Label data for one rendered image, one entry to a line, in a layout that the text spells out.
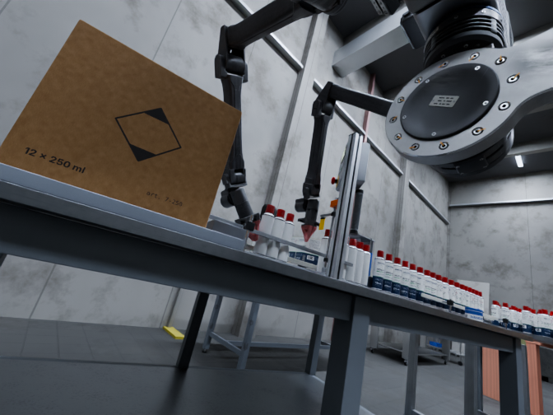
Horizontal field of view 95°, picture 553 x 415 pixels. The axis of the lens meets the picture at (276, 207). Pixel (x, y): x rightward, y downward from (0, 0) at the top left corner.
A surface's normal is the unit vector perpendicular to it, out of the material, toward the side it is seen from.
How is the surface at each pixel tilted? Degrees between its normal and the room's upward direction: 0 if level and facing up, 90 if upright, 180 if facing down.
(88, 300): 90
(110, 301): 90
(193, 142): 90
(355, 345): 90
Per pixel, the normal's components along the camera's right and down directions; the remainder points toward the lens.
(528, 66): -0.71, -0.36
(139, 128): 0.52, -0.14
